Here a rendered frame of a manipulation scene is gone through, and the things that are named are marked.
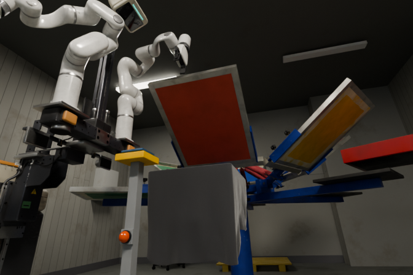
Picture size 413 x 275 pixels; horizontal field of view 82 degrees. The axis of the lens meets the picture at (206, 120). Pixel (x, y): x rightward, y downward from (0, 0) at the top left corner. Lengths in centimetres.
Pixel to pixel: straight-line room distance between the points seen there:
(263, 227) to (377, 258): 187
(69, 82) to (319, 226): 498
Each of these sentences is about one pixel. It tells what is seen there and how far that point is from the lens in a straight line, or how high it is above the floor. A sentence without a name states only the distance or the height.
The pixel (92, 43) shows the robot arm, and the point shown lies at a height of 144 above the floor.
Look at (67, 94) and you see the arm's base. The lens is 115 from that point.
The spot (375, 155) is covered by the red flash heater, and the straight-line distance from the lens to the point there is 176.
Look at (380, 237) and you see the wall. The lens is 523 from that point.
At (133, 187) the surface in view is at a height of 82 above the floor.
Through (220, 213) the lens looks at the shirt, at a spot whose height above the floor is 72.
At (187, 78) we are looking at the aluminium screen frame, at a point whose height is 152.
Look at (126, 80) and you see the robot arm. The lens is 165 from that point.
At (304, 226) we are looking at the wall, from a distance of 538.
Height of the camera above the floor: 67
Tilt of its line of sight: 24 degrees up
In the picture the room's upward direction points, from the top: 2 degrees counter-clockwise
